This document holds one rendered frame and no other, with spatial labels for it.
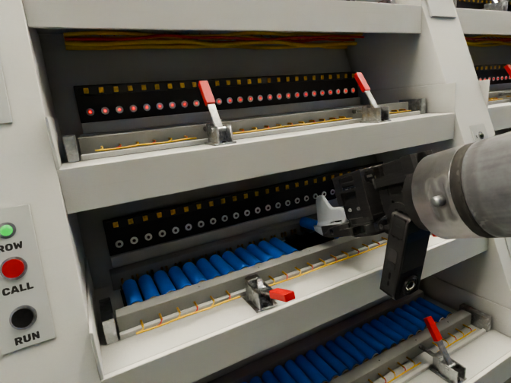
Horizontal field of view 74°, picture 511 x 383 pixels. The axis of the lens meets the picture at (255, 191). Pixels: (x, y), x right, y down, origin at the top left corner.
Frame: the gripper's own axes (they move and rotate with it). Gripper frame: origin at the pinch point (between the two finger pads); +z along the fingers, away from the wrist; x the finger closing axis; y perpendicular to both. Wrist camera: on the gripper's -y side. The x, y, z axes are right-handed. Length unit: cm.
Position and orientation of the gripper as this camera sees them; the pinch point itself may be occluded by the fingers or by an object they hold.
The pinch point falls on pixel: (326, 229)
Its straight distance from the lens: 55.0
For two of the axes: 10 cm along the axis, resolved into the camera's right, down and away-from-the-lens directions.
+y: -2.4, -9.7, 0.7
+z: -4.2, 1.7, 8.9
